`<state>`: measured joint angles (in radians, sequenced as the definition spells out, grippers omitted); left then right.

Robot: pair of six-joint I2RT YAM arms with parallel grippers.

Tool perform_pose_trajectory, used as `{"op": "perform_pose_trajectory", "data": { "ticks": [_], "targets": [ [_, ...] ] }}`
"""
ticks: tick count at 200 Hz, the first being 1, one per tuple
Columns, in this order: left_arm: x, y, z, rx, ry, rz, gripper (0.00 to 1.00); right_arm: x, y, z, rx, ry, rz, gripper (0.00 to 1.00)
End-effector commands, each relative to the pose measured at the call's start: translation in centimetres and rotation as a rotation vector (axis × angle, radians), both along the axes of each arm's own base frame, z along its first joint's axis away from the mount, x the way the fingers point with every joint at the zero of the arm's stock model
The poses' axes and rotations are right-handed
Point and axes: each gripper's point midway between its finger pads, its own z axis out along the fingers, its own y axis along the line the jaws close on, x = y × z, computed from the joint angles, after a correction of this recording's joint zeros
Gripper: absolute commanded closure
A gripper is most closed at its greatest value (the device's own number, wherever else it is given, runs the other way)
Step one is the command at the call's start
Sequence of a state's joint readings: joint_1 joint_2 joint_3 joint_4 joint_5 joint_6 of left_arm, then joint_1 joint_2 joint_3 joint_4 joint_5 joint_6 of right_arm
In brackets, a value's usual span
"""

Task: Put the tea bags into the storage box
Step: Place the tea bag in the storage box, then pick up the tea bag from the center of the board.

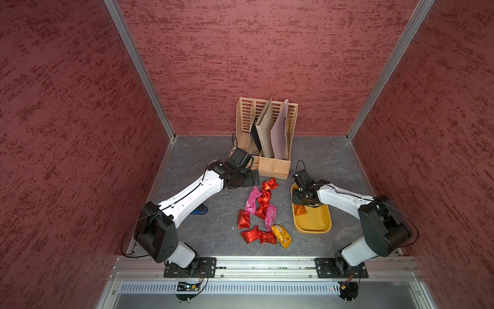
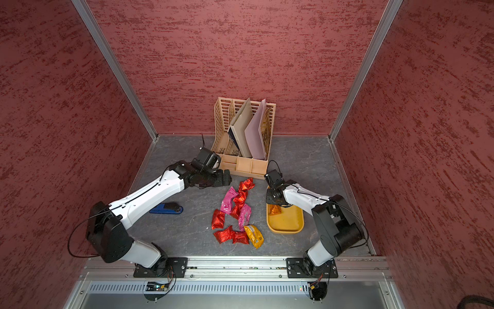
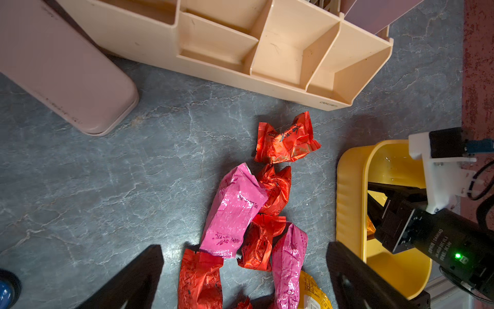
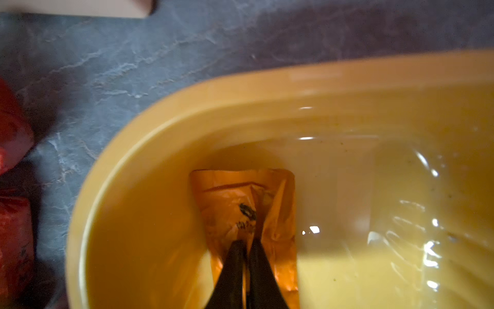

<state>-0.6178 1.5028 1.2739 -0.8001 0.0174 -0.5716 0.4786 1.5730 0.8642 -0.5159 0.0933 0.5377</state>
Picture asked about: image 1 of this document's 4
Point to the red tea bag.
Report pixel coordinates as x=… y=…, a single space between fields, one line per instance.
x=267 y=237
x=262 y=210
x=264 y=199
x=243 y=221
x=269 y=185
x=252 y=235

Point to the pink tea bag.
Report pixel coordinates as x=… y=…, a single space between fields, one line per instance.
x=270 y=216
x=251 y=203

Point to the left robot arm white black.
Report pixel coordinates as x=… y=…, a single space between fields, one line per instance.
x=156 y=228

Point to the orange tea bag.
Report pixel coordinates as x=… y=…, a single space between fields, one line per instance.
x=299 y=210

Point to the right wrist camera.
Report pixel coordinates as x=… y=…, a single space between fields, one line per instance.
x=303 y=177

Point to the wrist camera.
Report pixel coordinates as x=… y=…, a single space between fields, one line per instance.
x=303 y=177
x=240 y=159

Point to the red tea bag top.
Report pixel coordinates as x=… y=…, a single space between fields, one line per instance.
x=269 y=185

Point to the aluminium front rail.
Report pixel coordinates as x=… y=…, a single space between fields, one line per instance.
x=271 y=268

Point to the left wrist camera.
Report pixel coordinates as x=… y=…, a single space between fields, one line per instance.
x=240 y=159

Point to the yellow plastic storage box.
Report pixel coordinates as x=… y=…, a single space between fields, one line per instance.
x=316 y=221

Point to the mauve folder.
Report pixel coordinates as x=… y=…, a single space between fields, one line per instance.
x=278 y=132

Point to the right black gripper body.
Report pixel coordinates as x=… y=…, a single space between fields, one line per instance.
x=299 y=197

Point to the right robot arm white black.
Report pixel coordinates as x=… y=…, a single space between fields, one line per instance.
x=383 y=225

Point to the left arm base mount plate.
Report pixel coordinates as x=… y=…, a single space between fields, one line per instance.
x=191 y=268

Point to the yellow tea bag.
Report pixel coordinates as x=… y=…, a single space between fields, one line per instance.
x=282 y=235

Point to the beige plastic file organizer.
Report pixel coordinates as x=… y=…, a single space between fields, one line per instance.
x=246 y=110

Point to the tan cardboard folder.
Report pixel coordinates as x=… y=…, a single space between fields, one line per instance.
x=264 y=126

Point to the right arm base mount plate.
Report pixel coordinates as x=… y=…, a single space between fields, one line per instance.
x=337 y=268

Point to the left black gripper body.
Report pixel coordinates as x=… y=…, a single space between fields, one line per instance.
x=244 y=179

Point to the black notebook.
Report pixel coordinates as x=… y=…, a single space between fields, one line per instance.
x=255 y=137

